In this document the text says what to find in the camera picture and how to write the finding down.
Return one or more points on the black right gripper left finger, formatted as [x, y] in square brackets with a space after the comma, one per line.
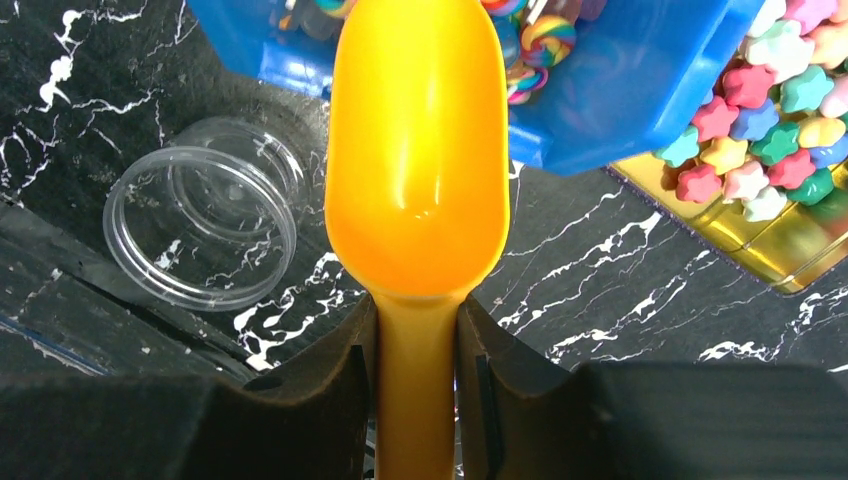
[305, 419]

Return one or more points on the clear round plastic jar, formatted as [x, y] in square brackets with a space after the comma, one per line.
[209, 221]

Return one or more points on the gold tray of star candies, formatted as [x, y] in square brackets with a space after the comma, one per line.
[760, 171]

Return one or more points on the blue plastic candy bin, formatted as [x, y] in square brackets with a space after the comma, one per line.
[632, 79]

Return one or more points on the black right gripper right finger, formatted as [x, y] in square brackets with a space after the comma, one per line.
[522, 417]

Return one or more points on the orange plastic scoop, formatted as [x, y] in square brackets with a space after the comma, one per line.
[417, 202]

